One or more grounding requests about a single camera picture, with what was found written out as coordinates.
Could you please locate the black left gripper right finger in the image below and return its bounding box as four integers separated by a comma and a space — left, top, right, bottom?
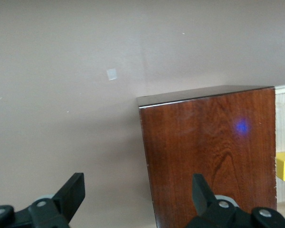
186, 173, 285, 228

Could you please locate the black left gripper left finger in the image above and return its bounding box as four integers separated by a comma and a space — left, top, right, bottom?
0, 172, 86, 228

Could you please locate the dark brown wooden cabinet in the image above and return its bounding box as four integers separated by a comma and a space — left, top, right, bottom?
136, 85, 277, 228

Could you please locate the small square tape patch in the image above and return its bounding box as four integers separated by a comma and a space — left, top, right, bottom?
106, 68, 117, 81

